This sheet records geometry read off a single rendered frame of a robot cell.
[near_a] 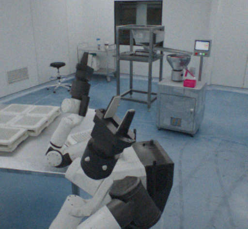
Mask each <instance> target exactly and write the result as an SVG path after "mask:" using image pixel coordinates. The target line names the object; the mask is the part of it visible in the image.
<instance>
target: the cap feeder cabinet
mask: <svg viewBox="0 0 248 229"><path fill-rule="evenodd" d="M183 79H184V80H185V79H189V80H196V86H195V87H194V88H191V87H183V85H184V80H182V81H177V82H175V81H174V80H171V76H168V77H166V78H165V79H163V80H161V81H160V82H158V83H157V106H156V127H159V129H158V130H159V131H160V128H164V129H169V130H174V131H181V132H186V133H191V134H192V136H191V137H194V136H193V134H195V132H196V131H197V129H198V128H199V127H200V125H201V123H202V121H203V115H204V106H205V96H206V87H207V81H208V80H201V81H198V80H199V79H193V78H183Z"/></svg>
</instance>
